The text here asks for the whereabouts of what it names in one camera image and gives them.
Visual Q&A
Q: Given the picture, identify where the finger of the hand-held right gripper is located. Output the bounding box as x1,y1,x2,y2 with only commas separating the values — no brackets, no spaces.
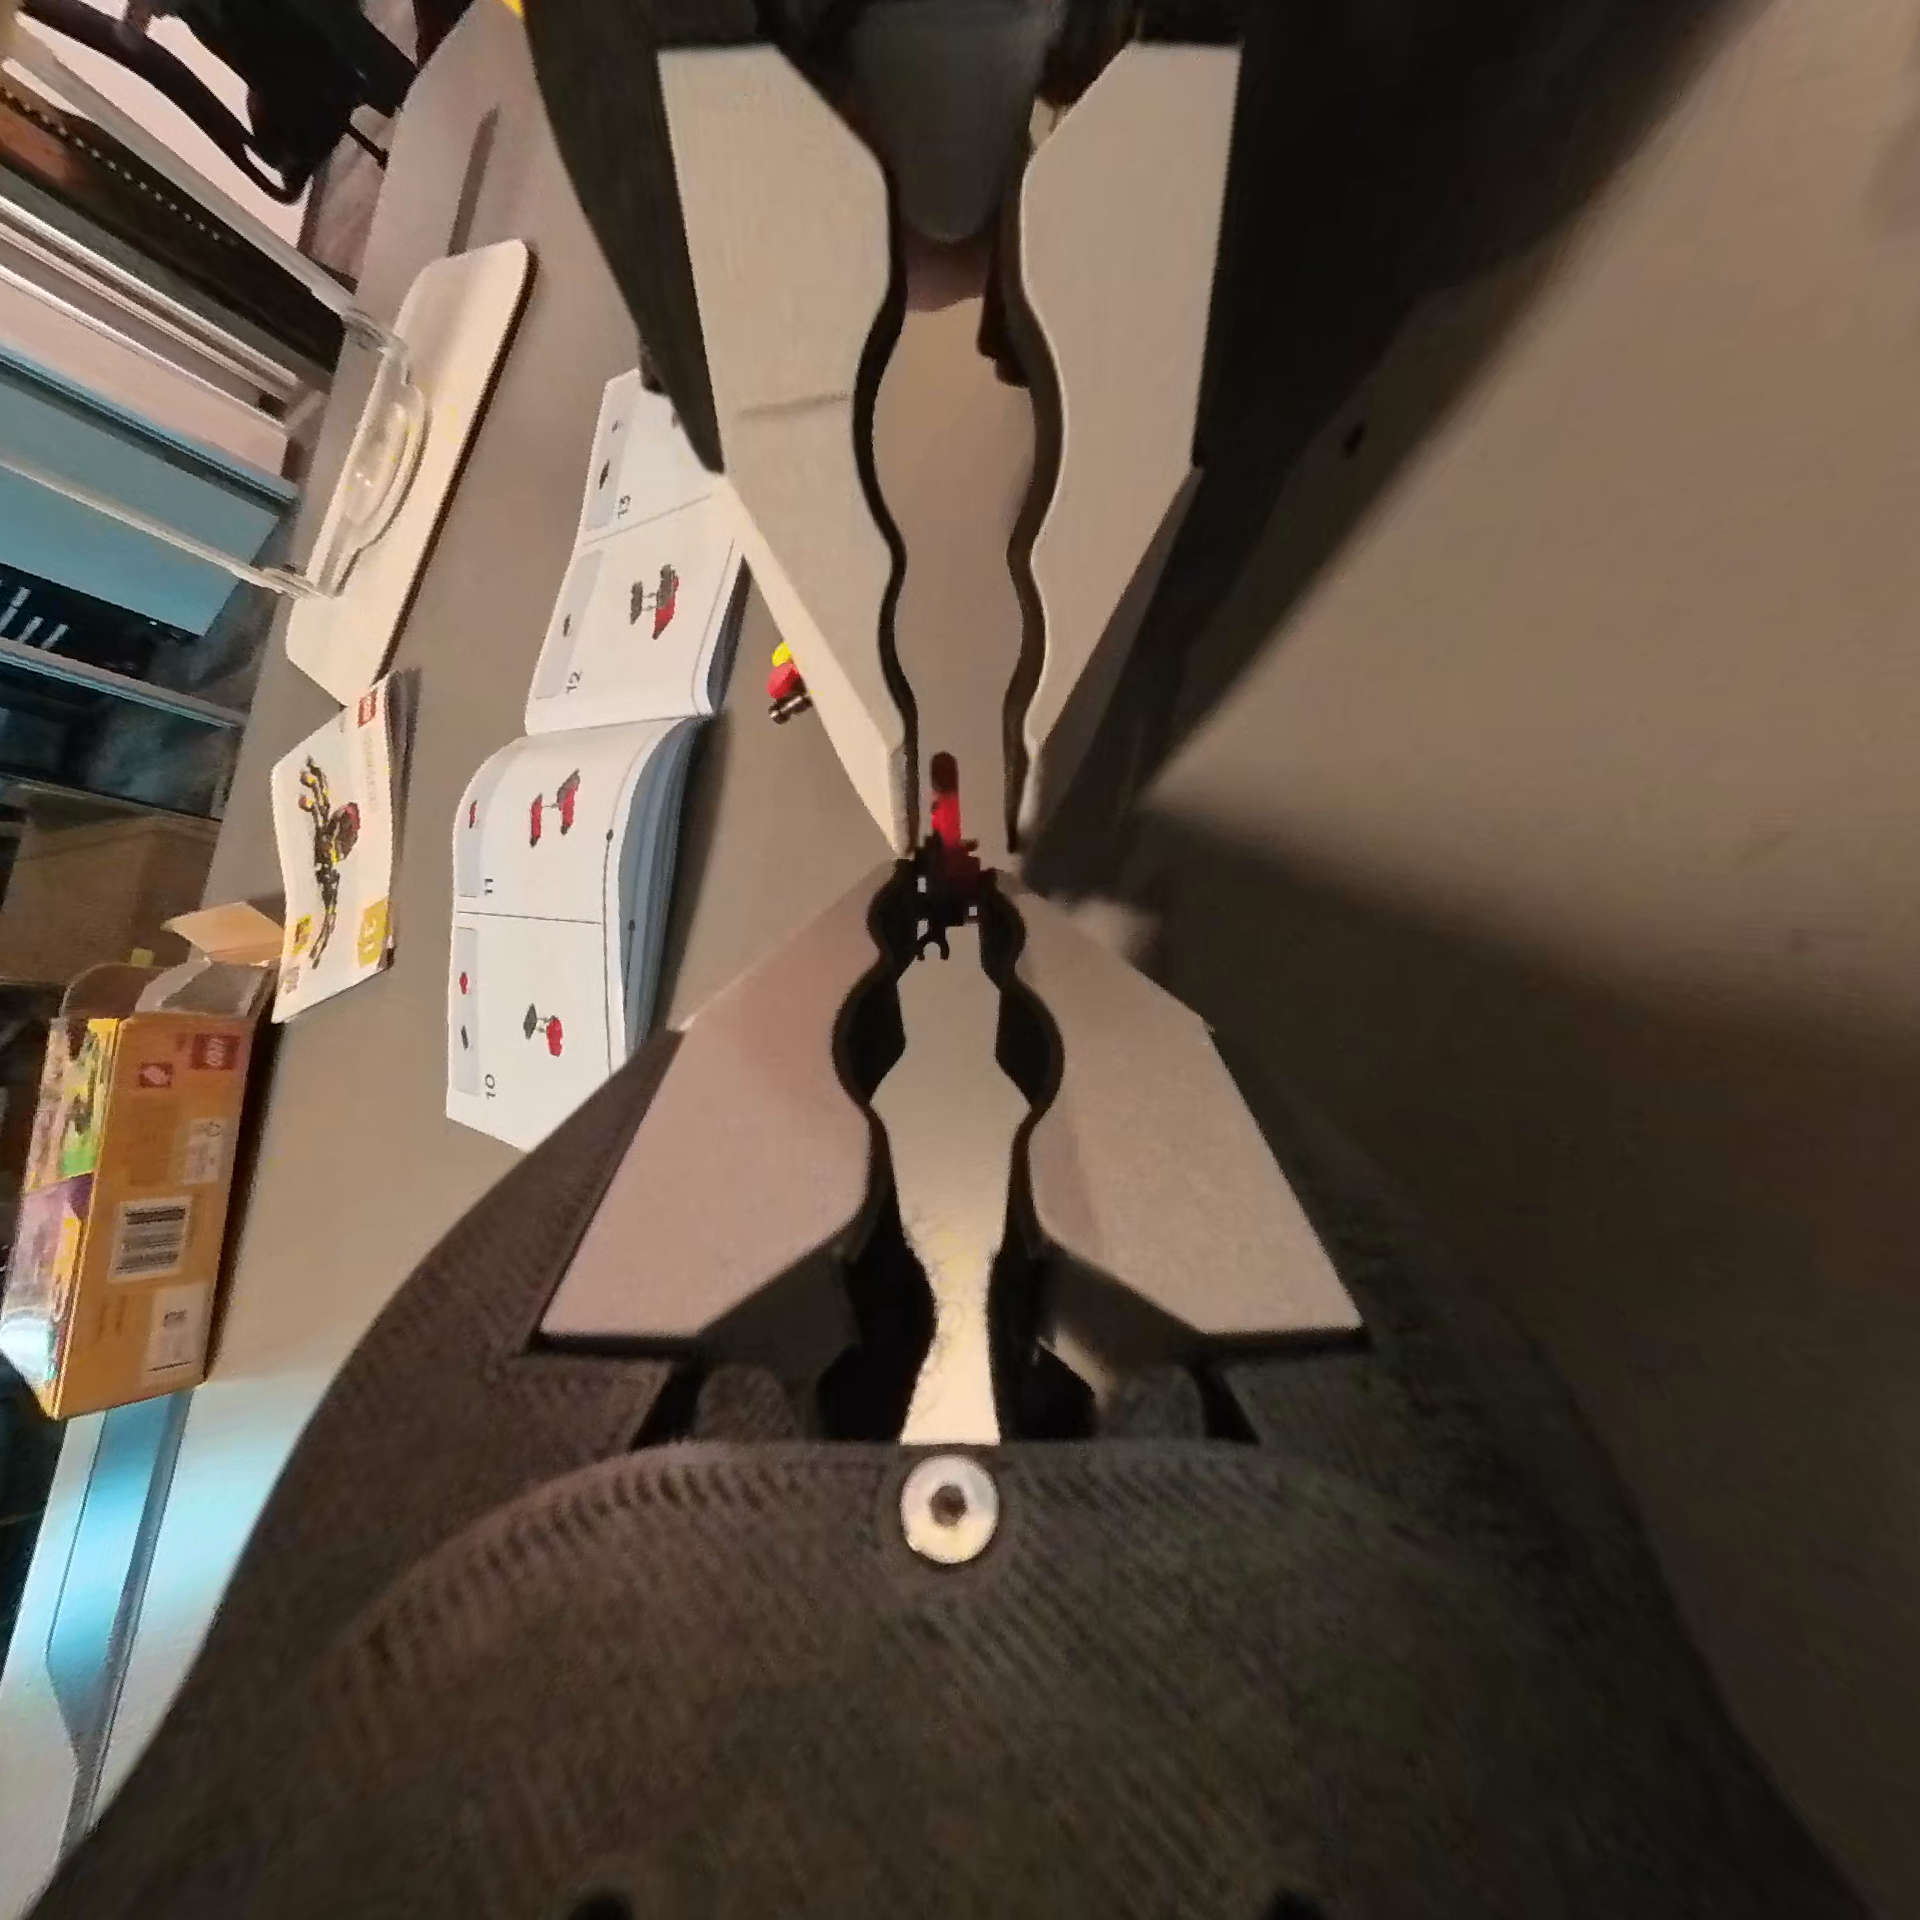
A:
657,41,922,856
997,41,1249,855

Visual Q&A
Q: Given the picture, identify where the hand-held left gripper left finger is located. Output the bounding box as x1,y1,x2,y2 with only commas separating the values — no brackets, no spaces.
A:
537,865,922,1344

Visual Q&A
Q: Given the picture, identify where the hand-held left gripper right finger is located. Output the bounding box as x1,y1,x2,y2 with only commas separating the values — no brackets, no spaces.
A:
978,871,1367,1339

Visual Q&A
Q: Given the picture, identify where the lego instruction booklet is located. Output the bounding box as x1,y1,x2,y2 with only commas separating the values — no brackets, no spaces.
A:
447,373,751,1153

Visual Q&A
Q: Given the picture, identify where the small red black lego assembly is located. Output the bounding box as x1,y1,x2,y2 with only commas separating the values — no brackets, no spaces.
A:
922,753,985,872

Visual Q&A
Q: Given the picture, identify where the small white lego leaflet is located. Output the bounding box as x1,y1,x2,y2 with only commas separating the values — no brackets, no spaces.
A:
269,668,419,1024

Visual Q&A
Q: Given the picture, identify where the colourful lego box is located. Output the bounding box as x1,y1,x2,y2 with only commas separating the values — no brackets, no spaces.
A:
0,900,289,1421

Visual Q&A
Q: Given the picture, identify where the black office chair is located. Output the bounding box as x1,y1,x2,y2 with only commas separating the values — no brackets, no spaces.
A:
194,0,429,204

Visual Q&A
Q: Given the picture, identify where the wooden book stand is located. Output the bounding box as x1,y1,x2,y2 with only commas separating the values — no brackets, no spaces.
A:
0,29,536,707

